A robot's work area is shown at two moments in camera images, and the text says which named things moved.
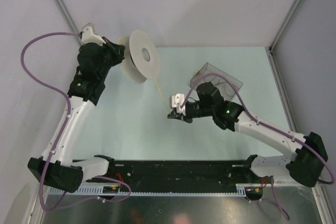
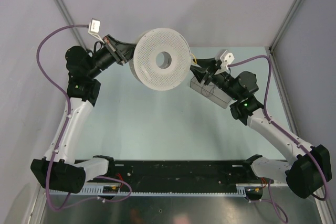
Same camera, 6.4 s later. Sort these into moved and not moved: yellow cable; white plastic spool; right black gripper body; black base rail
Moved: white plastic spool; yellow cable; right black gripper body
Not moved: black base rail
